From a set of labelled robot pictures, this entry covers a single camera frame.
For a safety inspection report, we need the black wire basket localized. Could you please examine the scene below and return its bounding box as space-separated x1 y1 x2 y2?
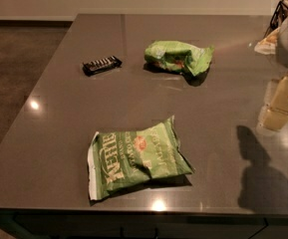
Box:
270 0 288 30

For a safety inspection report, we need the green rice chip bag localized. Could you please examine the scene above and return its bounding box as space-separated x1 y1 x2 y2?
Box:
144 41 214 77

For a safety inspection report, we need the green jalapeno kettle chip bag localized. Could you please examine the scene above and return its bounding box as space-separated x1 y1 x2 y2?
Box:
88 116 194 200

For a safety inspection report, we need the white crumpled snack packet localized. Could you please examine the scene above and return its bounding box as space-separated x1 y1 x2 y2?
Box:
254 28 279 55

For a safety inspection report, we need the black candy bar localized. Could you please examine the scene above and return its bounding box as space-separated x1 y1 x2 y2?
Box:
82 56 123 77

